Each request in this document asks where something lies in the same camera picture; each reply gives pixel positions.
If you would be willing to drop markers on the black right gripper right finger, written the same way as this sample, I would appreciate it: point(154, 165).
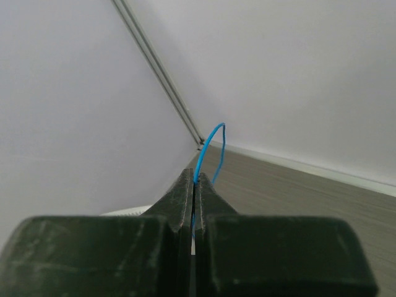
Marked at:
point(256, 255)

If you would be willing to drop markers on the aluminium frame post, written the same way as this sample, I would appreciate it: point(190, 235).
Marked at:
point(129, 18)

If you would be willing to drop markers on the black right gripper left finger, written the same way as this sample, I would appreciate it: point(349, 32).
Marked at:
point(144, 255)

